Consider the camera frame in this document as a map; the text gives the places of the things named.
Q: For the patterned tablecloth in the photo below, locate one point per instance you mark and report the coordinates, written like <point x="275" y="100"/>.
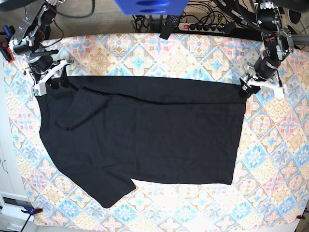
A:
<point x="271" y="181"/>

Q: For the blue clamp lower left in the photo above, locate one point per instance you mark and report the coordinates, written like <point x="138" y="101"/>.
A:
<point x="31" y="211"/>

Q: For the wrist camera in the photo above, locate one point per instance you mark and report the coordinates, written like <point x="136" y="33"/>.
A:
<point x="279" y="91"/>
<point x="39" y="89"/>

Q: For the blue clamp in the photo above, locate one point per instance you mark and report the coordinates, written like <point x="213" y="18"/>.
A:
<point x="5" y="37"/>
<point x="31" y="211"/>

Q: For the black T-shirt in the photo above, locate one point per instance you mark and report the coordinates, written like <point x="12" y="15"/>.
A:
<point x="105" y="132"/>

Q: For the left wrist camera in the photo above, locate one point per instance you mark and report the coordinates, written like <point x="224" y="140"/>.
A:
<point x="279" y="91"/>

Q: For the white power strip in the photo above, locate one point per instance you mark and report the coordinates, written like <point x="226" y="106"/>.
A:
<point x="201" y="27"/>

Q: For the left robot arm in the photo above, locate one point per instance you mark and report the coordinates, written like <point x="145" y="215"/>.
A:
<point x="278" y="45"/>

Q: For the blue clamp upper left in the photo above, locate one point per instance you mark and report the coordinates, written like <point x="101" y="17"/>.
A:
<point x="5" y="37"/>

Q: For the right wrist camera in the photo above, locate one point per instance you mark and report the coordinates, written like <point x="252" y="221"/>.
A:
<point x="39" y="89"/>

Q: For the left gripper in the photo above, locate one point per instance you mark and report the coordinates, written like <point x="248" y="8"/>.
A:
<point x="263" y="69"/>

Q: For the orange clamp lower right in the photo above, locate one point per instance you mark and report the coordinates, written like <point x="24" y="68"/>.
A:
<point x="300" y="217"/>

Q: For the black perforated bracket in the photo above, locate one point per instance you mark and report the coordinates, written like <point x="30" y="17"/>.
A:
<point x="169" y="26"/>

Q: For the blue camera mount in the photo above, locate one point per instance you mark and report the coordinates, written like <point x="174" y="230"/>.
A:
<point x="152" y="7"/>

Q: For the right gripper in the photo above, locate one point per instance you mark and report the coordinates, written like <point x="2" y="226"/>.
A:
<point x="39" y="66"/>

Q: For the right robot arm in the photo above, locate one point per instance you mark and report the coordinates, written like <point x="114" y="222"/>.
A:
<point x="27" y="40"/>

